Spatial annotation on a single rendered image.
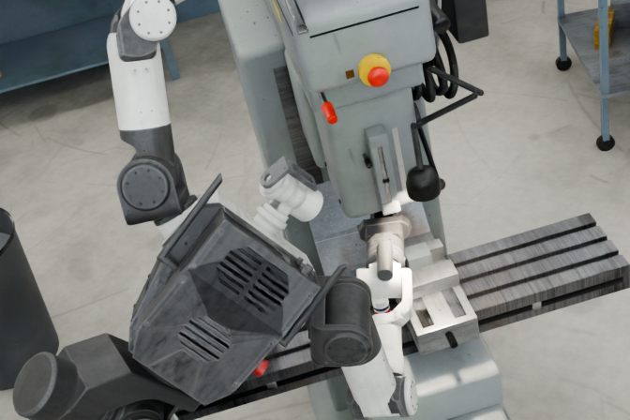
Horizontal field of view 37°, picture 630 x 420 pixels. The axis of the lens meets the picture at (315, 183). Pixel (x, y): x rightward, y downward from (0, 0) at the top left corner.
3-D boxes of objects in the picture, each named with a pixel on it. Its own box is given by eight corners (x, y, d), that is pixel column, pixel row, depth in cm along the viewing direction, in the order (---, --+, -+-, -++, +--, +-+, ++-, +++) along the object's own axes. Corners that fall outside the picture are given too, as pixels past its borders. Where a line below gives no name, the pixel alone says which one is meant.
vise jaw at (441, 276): (460, 285, 231) (458, 273, 228) (402, 303, 230) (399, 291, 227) (452, 270, 236) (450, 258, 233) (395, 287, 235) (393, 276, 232)
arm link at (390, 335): (411, 331, 204) (413, 421, 196) (366, 335, 207) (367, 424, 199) (399, 317, 195) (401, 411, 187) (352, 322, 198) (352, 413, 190)
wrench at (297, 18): (314, 31, 164) (313, 27, 164) (292, 37, 164) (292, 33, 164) (292, -21, 184) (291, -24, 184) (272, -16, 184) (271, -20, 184)
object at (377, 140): (400, 211, 208) (386, 132, 196) (383, 216, 208) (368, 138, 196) (396, 201, 212) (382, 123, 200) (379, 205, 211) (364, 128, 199)
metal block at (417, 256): (434, 272, 235) (431, 253, 231) (412, 278, 234) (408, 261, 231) (427, 259, 239) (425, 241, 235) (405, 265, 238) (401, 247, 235)
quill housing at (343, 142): (433, 201, 214) (414, 80, 195) (346, 226, 213) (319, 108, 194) (409, 157, 229) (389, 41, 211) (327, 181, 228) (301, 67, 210)
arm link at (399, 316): (411, 274, 211) (412, 332, 205) (370, 274, 211) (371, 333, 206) (411, 263, 205) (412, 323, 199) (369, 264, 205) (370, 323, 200)
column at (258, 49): (474, 411, 328) (415, 7, 237) (345, 451, 325) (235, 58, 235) (430, 316, 369) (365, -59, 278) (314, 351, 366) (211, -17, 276)
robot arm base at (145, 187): (139, 247, 160) (195, 212, 159) (96, 185, 157) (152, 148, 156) (151, 224, 175) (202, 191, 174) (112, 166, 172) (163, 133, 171)
